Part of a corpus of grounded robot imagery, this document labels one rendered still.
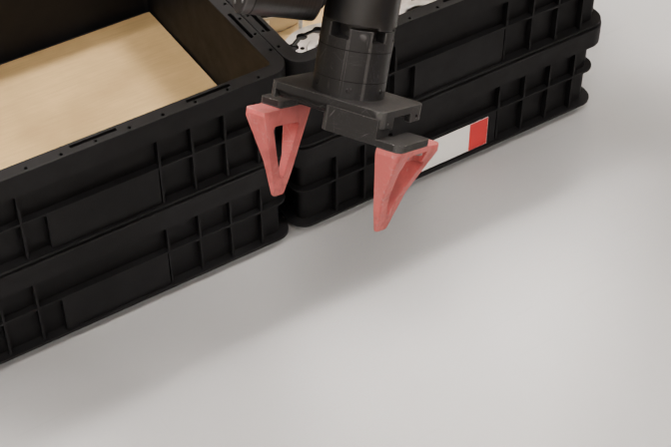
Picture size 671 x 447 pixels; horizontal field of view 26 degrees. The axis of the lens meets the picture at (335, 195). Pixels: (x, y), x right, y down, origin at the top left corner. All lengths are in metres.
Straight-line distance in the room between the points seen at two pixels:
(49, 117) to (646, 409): 0.64
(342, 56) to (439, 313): 0.42
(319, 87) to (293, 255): 0.41
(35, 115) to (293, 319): 0.33
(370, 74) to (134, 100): 0.44
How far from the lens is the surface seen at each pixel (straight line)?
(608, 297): 1.48
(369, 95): 1.10
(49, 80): 1.53
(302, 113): 1.18
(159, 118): 1.31
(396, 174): 1.09
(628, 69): 1.76
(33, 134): 1.46
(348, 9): 1.09
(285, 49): 1.37
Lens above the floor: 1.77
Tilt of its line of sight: 43 degrees down
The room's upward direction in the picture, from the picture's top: straight up
